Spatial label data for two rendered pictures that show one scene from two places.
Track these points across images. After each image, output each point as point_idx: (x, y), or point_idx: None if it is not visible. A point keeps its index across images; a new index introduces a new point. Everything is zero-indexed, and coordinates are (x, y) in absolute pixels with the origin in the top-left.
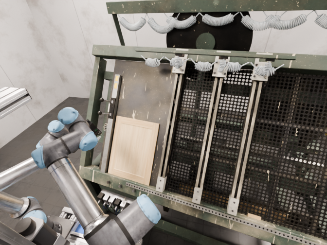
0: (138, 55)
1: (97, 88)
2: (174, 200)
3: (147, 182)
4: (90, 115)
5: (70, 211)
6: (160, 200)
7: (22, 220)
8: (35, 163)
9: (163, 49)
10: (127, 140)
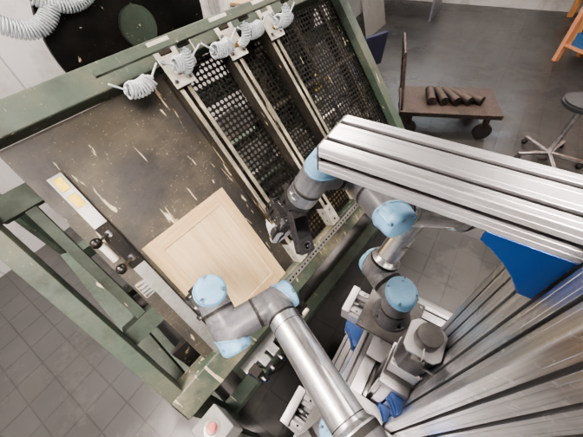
0: (76, 97)
1: (26, 251)
2: (321, 246)
3: (281, 271)
4: (85, 309)
5: (294, 404)
6: (311, 265)
7: (423, 336)
8: (414, 218)
9: (155, 45)
10: (204, 260)
